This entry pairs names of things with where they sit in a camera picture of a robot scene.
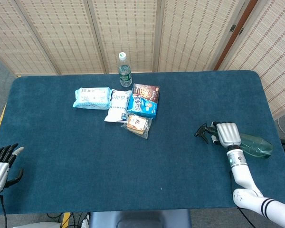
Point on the clear water bottle green label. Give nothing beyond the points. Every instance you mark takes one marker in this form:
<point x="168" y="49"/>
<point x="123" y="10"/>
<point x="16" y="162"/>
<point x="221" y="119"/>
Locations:
<point x="125" y="76"/>

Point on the black screen hinge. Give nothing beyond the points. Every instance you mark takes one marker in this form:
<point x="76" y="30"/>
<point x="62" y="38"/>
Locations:
<point x="241" y="31"/>
<point x="232" y="28"/>

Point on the blue table cloth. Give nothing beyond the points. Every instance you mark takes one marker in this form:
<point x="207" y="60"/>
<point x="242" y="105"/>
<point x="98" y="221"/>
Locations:
<point x="109" y="161"/>

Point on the white box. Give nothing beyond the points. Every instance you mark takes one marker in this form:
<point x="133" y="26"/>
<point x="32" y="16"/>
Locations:
<point x="42" y="225"/>

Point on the woven bamboo folding screen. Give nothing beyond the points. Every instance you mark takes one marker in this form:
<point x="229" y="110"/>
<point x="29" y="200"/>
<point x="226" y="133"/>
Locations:
<point x="61" y="35"/>

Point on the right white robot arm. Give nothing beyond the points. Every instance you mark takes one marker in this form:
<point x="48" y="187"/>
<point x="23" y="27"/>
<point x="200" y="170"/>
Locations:
<point x="240" y="173"/>

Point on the green spray bottle black trigger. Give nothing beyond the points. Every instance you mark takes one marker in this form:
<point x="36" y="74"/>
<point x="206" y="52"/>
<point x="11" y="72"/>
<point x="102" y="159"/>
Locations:
<point x="256" y="145"/>

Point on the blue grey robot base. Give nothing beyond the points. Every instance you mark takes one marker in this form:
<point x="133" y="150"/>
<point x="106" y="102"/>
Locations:
<point x="140" y="218"/>

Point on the brown wooden post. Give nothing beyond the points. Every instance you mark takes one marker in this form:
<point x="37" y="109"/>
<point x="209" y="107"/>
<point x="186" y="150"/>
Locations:
<point x="227" y="47"/>

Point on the light blue wet wipes pack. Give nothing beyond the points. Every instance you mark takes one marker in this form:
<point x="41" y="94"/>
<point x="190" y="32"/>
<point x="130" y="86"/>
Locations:
<point x="92" y="98"/>

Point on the bagged bread slices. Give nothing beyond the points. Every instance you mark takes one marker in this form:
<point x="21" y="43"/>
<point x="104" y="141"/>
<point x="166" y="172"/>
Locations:
<point x="136" y="124"/>

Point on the blue cookie box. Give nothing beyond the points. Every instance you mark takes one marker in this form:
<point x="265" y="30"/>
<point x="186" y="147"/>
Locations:
<point x="142" y="104"/>

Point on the white snack bag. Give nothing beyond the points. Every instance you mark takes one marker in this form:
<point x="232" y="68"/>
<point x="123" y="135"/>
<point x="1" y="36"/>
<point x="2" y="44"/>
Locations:
<point x="117" y="107"/>

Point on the white power strip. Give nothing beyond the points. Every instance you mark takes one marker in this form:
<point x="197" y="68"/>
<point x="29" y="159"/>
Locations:
<point x="85" y="223"/>

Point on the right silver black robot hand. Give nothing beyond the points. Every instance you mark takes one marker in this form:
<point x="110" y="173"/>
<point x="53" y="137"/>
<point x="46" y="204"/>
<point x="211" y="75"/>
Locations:
<point x="228" y="134"/>

